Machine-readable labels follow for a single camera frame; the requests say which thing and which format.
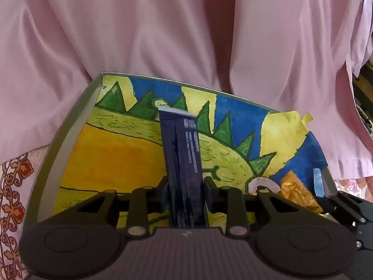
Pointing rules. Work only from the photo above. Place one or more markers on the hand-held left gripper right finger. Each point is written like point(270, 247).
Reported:
point(210, 194)

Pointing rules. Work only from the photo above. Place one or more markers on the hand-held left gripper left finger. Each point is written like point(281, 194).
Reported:
point(163, 194)

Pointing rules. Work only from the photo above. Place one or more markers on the pink cloth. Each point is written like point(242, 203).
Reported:
point(174, 35)

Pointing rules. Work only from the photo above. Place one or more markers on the dark snack packet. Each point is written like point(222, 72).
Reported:
point(186, 166)

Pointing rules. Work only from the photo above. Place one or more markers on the grey cardboard box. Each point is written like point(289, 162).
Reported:
point(58, 151)

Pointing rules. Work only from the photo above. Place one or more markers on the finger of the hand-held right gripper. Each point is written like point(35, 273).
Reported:
point(346, 208)

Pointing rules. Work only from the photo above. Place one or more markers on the colourful painted paper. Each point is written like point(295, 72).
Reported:
point(116, 151)

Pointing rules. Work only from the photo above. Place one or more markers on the dark wooden furniture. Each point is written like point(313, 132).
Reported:
point(365, 102)

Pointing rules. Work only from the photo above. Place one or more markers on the golden foil wrapper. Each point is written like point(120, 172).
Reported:
point(294, 189)

